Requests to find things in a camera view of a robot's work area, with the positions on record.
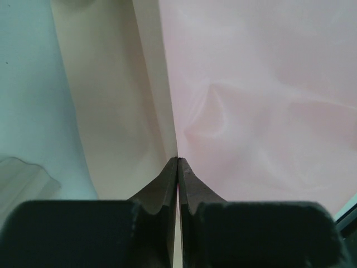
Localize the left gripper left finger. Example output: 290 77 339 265
1 157 178 267

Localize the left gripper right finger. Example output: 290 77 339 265
178 158 348 267

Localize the cream printed ribbon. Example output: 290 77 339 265
1 157 61 224

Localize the pink wrapping paper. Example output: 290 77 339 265
51 1 356 219

